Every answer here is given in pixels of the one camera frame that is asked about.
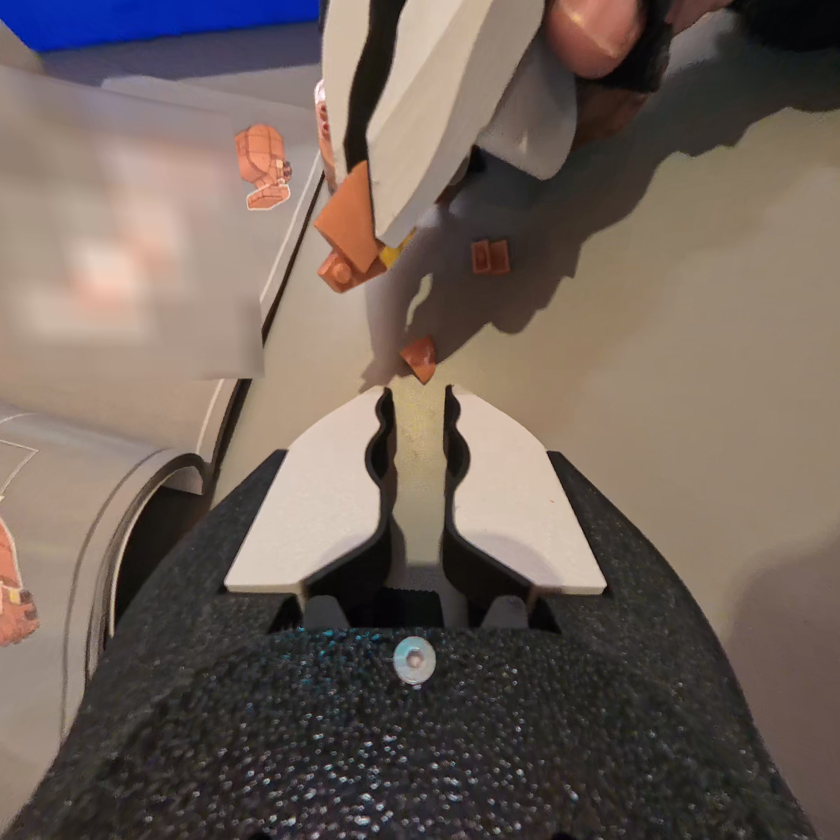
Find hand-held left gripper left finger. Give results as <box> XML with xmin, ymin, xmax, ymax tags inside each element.
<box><xmin>226</xmin><ymin>389</ymin><xmax>396</xmax><ymax>595</ymax></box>

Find small brown brick plate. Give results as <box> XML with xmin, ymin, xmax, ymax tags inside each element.
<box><xmin>472</xmin><ymin>239</ymin><xmax>511</xmax><ymax>277</ymax></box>

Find brown curved brick piece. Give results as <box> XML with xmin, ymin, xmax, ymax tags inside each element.
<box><xmin>313</xmin><ymin>161</ymin><xmax>418</xmax><ymax>294</ymax></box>

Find grey desk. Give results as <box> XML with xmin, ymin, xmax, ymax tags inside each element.
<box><xmin>0</xmin><ymin>0</ymin><xmax>840</xmax><ymax>840</ymax></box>

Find row of blue plastic bins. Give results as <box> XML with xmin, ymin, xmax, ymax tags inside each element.
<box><xmin>27</xmin><ymin>0</ymin><xmax>324</xmax><ymax>53</ymax></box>

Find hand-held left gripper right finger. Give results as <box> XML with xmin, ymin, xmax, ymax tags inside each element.
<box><xmin>445</xmin><ymin>386</ymin><xmax>609</xmax><ymax>595</ymax></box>

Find grey instruction booklet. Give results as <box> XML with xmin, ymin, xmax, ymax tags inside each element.
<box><xmin>0</xmin><ymin>59</ymin><xmax>329</xmax><ymax>788</ymax></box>

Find person's right forearm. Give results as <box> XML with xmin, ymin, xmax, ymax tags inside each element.
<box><xmin>716</xmin><ymin>0</ymin><xmax>840</xmax><ymax>56</ymax></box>

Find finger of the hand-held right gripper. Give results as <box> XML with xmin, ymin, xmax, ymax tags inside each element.
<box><xmin>367</xmin><ymin>0</ymin><xmax>547</xmax><ymax>249</ymax></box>
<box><xmin>319</xmin><ymin>0</ymin><xmax>375</xmax><ymax>186</ymax></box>

